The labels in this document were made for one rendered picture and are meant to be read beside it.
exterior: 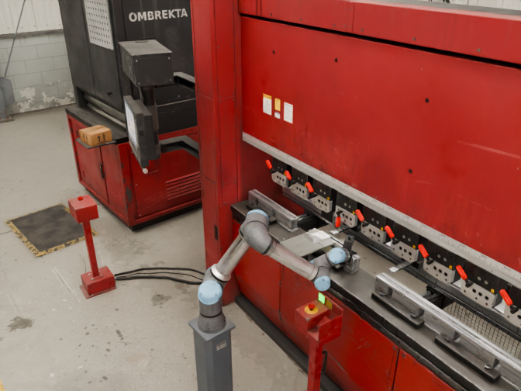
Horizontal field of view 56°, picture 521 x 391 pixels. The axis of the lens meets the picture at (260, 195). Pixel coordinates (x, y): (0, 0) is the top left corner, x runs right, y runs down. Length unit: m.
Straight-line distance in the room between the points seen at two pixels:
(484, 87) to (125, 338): 2.88
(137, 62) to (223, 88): 0.55
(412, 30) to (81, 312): 3.12
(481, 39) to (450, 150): 0.45
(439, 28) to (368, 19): 0.37
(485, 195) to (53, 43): 8.06
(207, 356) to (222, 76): 1.67
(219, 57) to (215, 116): 0.37
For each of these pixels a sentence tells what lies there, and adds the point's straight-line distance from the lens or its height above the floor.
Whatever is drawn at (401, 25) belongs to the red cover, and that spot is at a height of 2.23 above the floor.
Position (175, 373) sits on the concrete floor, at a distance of 3.51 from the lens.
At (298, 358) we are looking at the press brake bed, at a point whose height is 0.05.
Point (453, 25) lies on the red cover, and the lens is 2.07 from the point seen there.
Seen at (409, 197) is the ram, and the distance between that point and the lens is 2.35.
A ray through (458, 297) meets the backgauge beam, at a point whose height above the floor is 0.92.
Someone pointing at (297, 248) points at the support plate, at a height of 1.00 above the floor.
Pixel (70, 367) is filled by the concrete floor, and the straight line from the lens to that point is 3.72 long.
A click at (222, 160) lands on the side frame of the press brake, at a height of 1.23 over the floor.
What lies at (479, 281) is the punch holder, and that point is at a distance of 2.27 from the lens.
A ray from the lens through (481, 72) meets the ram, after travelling 2.03.
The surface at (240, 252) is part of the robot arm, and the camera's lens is 2.48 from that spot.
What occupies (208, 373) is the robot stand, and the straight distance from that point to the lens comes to 2.76.
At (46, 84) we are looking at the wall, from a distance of 9.34.
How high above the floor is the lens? 2.52
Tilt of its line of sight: 27 degrees down
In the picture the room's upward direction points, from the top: straight up
